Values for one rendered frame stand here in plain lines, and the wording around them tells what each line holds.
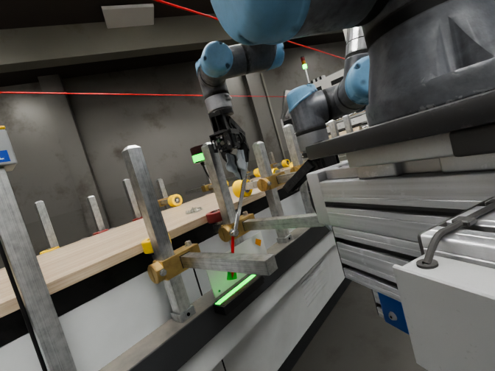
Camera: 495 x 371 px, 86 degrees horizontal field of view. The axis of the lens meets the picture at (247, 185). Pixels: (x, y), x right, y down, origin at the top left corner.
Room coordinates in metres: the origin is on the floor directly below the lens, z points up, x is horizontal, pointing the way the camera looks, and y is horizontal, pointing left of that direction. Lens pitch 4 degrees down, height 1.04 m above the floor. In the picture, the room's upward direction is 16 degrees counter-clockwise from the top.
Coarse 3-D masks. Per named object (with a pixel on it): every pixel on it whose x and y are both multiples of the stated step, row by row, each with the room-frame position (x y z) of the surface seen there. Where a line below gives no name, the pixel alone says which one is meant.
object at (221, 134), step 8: (216, 112) 0.75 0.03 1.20; (224, 112) 0.77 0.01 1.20; (232, 112) 0.78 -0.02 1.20; (216, 120) 0.75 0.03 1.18; (224, 120) 0.76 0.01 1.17; (216, 128) 0.77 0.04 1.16; (224, 128) 0.77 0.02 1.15; (232, 128) 0.75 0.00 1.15; (216, 136) 0.77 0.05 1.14; (224, 136) 0.75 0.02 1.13; (232, 136) 0.74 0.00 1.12; (240, 136) 0.79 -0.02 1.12; (216, 144) 0.79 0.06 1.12; (224, 144) 0.77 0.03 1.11; (232, 144) 0.75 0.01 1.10; (240, 144) 0.79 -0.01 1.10; (216, 152) 0.77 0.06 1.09
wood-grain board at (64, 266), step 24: (288, 168) 2.46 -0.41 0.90; (264, 192) 1.23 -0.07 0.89; (168, 216) 1.27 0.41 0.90; (192, 216) 1.02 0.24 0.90; (96, 240) 1.15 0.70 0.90; (120, 240) 0.95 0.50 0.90; (48, 264) 0.87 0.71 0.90; (72, 264) 0.75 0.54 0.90; (96, 264) 0.68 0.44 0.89; (0, 288) 0.71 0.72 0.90; (48, 288) 0.60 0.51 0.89; (0, 312) 0.54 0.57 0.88
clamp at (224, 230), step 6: (240, 216) 0.90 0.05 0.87; (246, 216) 0.87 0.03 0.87; (252, 216) 0.89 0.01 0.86; (234, 222) 0.83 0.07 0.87; (240, 222) 0.85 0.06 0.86; (222, 228) 0.82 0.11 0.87; (228, 228) 0.81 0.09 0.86; (240, 228) 0.84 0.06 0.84; (222, 234) 0.82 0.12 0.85; (228, 234) 0.80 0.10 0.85; (240, 234) 0.84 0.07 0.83; (222, 240) 0.83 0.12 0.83; (228, 240) 0.81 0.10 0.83
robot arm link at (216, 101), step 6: (210, 96) 0.77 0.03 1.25; (216, 96) 0.76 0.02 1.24; (222, 96) 0.77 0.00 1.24; (228, 96) 0.78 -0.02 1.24; (210, 102) 0.77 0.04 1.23; (216, 102) 0.76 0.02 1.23; (222, 102) 0.76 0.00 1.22; (228, 102) 0.78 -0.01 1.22; (210, 108) 0.77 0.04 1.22; (216, 108) 0.76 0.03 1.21; (222, 108) 0.77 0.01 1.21
